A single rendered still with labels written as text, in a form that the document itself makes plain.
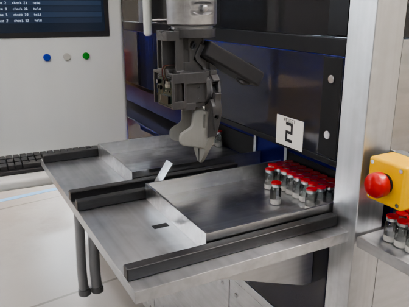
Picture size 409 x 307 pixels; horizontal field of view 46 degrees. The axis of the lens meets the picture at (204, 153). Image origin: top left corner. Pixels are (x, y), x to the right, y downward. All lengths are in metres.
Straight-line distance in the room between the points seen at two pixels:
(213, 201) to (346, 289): 0.30
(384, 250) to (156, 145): 0.73
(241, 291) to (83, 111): 0.78
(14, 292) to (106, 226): 1.61
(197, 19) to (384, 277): 0.60
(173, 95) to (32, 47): 0.93
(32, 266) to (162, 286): 1.97
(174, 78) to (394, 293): 0.61
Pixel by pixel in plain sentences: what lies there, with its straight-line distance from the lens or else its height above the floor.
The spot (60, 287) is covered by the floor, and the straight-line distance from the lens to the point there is 2.45.
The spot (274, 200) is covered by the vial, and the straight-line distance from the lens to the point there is 0.97.
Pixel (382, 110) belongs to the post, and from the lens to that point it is 0.85.
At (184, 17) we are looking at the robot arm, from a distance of 0.72.
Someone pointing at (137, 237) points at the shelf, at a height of 0.88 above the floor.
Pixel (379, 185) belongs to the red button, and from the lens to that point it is 0.78.
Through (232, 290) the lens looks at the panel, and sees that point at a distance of 1.33.
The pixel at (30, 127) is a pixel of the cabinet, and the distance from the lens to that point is 1.63.
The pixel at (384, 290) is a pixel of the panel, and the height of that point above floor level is 0.74.
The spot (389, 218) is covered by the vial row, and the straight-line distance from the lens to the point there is 0.87.
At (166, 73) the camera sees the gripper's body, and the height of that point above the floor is 1.17.
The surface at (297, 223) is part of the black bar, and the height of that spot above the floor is 0.90.
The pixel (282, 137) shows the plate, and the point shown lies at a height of 1.00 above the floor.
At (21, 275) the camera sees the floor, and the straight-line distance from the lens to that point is 2.60.
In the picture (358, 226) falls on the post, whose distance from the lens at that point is 0.89.
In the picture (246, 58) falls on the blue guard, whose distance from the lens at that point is 1.09.
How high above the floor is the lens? 1.26
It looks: 17 degrees down
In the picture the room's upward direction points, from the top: straight up
